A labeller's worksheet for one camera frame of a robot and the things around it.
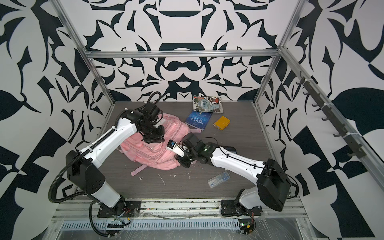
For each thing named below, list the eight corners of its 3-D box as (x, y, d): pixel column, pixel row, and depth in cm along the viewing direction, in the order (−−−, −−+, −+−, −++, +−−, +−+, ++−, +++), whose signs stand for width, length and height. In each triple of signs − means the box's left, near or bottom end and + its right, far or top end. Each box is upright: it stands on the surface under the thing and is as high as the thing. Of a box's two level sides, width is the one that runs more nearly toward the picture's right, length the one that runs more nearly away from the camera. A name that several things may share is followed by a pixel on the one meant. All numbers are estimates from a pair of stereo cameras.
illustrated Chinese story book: (193, 113, 115) (193, 111, 113) (193, 97, 126) (193, 95, 124) (223, 113, 115) (223, 111, 113) (220, 97, 126) (220, 95, 124)
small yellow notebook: (212, 124, 109) (213, 122, 107) (221, 116, 114) (222, 114, 112) (221, 131, 105) (222, 129, 104) (230, 122, 110) (231, 120, 108)
